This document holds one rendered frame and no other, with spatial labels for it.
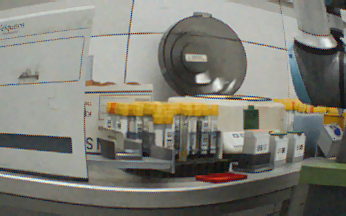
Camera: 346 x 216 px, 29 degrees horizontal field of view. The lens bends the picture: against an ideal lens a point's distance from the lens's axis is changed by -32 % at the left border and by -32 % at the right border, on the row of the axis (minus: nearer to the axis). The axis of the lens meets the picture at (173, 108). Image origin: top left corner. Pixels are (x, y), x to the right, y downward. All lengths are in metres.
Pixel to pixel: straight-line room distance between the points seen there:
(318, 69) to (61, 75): 0.44
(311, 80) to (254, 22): 1.01
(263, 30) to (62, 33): 1.10
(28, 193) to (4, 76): 0.22
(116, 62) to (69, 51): 0.77
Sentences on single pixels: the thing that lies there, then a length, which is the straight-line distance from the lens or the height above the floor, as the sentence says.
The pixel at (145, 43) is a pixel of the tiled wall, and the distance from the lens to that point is 2.13.
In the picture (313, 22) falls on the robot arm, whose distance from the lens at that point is 1.30.
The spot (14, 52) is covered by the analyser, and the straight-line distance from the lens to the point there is 1.28.
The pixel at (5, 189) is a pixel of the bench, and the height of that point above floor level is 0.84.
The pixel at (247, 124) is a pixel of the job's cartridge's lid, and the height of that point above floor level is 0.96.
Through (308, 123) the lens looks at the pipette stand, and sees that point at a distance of 1.76.
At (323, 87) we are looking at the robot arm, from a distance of 1.32.
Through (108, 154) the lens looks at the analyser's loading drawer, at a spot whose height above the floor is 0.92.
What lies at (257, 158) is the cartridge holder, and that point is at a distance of 1.58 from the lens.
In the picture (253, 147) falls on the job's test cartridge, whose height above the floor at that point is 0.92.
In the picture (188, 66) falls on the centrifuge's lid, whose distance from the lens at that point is 2.13.
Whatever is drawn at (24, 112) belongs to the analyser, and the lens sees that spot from 1.29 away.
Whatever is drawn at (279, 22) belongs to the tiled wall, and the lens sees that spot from 2.38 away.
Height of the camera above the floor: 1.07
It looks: 3 degrees down
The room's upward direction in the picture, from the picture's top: 2 degrees clockwise
